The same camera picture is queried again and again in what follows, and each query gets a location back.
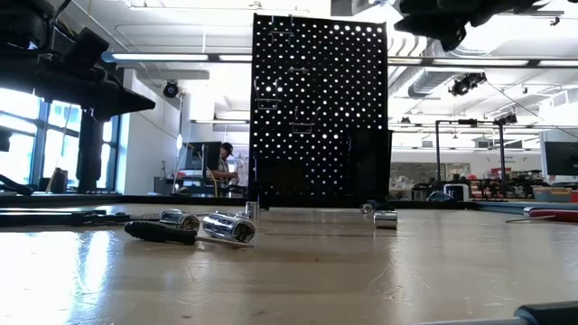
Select black ceiling spotlight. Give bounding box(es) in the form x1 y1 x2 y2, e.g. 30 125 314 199
162 79 181 99

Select tan storage box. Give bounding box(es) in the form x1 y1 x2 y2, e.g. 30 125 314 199
532 186 573 203

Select small black-handled screwdriver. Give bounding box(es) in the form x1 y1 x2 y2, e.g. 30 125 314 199
124 219 255 249

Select black vertical pillar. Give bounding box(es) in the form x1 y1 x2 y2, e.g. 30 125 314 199
75 107 106 194

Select ceiling light strip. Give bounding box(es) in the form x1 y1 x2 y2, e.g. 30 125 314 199
110 52 254 63
387 57 578 69

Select white box with logo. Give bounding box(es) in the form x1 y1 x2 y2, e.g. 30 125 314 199
443 182 471 202

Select black metal pegboard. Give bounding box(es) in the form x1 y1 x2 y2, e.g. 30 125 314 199
249 13 390 209

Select black ceiling camera cluster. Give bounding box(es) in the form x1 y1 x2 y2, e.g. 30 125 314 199
448 71 489 98

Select large black-handled screwdriver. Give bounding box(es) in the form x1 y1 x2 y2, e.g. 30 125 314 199
406 301 578 325

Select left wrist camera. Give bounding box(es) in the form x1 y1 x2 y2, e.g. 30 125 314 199
61 26 111 76

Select large chrome socket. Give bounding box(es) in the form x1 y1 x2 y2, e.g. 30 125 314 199
201 213 257 246

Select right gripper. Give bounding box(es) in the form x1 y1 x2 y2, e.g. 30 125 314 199
393 0 471 52

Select black computer monitor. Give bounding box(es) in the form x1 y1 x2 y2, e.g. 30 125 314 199
184 141 223 172
544 141 578 177

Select large window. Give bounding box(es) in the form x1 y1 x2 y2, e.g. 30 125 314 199
0 88 122 193

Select red-handled screwdriver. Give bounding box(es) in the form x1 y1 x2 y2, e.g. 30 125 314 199
505 206 578 224

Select black pegboard tool rack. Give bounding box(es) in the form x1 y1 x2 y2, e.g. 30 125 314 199
252 155 313 209

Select black tubular rig frame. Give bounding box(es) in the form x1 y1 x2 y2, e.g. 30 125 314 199
434 111 519 186

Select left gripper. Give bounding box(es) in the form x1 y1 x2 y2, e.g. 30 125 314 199
0 56 157 124

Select black aluminium table frame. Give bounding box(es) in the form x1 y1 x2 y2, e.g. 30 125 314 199
0 192 578 218

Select wire loop pegboard bracket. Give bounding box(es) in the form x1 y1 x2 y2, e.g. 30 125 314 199
255 79 283 111
291 106 318 135

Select black wire stripper pliers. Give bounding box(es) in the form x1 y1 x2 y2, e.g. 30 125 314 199
0 208 159 228

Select person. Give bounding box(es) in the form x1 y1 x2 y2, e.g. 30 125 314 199
210 141 239 184

